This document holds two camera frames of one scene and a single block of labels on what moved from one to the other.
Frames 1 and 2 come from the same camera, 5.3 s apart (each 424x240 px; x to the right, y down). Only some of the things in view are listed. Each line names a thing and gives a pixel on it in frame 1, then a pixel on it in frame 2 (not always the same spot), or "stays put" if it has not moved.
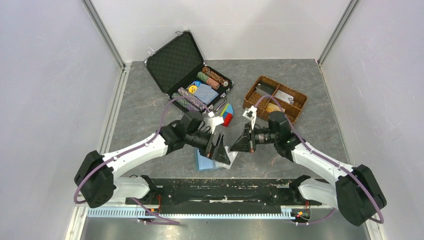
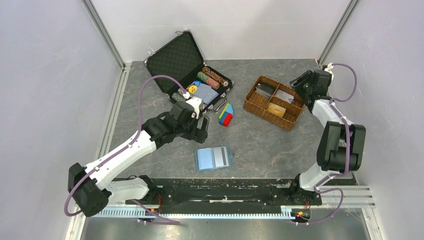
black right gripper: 245,143 to 306,77
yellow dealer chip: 192,89 stays put
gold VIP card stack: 272,107 stays put
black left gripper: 218,150 to 198,135
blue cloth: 203,163 stays put
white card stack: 284,96 stays put
